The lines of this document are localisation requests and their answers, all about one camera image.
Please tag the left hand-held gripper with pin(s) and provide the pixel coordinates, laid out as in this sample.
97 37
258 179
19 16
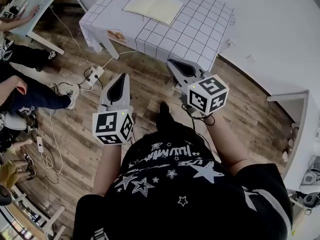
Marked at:
107 124

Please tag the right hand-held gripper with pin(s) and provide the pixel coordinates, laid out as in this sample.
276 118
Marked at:
200 99

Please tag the person's left forearm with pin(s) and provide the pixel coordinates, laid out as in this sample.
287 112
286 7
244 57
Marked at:
110 169

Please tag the person's right forearm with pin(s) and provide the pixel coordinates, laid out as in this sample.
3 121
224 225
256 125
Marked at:
227 146

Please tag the large white power strip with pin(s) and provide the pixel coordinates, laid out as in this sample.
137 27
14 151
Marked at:
96 74

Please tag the person's black shoe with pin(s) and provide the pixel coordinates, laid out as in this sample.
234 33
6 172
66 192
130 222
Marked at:
164 107

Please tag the person's black trousers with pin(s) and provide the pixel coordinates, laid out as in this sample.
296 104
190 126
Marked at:
172 129

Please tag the small white power strip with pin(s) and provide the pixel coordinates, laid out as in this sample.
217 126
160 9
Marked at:
40 144

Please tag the grey chair seat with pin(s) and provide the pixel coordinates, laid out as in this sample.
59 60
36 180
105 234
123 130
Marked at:
13 121

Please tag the pale grey desk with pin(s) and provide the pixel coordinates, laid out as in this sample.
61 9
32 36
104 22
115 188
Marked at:
42 11

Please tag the person's black star-print shirt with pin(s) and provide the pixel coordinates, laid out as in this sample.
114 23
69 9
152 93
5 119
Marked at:
175 204

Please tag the white desk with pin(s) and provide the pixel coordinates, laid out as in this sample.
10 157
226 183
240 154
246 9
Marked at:
310 134

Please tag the grey round device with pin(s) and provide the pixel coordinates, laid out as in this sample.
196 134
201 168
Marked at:
5 196
311 200

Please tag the white wall socket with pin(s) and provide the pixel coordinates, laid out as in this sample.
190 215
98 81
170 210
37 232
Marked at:
249 57
230 43

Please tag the white table frame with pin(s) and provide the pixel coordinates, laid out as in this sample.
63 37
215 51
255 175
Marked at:
55 214

